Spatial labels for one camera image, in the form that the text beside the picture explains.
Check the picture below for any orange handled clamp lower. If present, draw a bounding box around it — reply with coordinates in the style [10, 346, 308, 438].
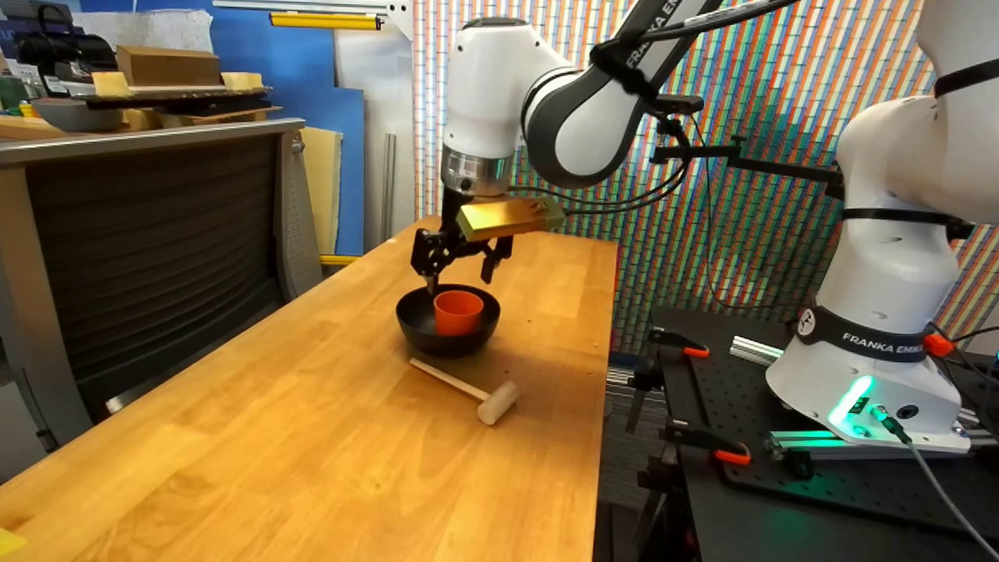
[665, 420, 752, 469]

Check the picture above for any orange handled clamp upper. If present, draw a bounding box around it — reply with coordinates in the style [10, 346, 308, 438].
[649, 327, 713, 360]

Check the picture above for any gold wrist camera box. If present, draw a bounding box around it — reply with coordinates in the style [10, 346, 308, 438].
[457, 199, 566, 243]

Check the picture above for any orange plastic cup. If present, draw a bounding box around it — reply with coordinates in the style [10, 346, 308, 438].
[433, 290, 483, 338]

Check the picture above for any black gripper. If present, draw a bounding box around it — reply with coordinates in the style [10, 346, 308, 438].
[408, 190, 512, 298]

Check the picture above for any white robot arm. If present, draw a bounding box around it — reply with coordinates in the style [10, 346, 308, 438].
[413, 0, 999, 457]

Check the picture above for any small wooden mallet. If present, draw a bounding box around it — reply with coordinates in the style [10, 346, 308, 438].
[414, 360, 521, 429]

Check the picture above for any orange handled clamp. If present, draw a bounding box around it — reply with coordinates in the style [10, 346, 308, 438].
[649, 327, 713, 360]
[665, 420, 752, 469]

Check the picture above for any black bowl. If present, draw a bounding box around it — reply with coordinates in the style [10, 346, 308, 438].
[396, 287, 499, 357]

